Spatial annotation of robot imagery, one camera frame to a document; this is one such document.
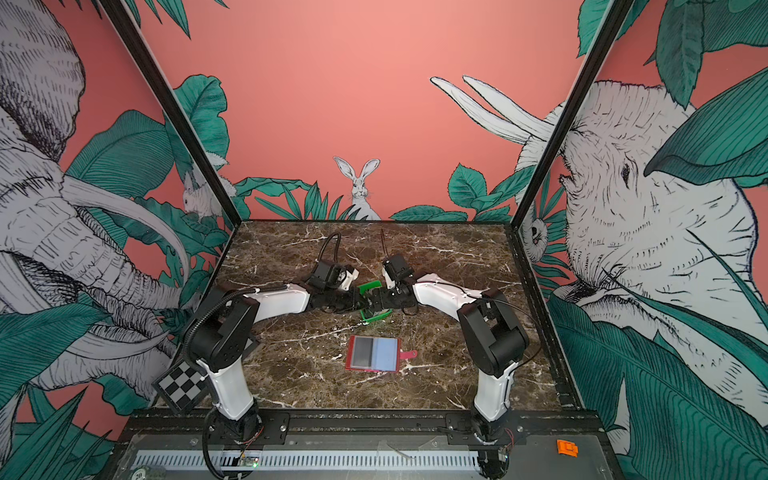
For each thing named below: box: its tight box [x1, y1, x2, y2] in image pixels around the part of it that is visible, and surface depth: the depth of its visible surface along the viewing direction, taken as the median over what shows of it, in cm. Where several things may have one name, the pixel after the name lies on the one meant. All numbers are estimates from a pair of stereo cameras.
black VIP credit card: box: [351, 336, 374, 369], surface depth 88 cm
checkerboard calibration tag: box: [151, 359, 209, 414], surface depth 78 cm
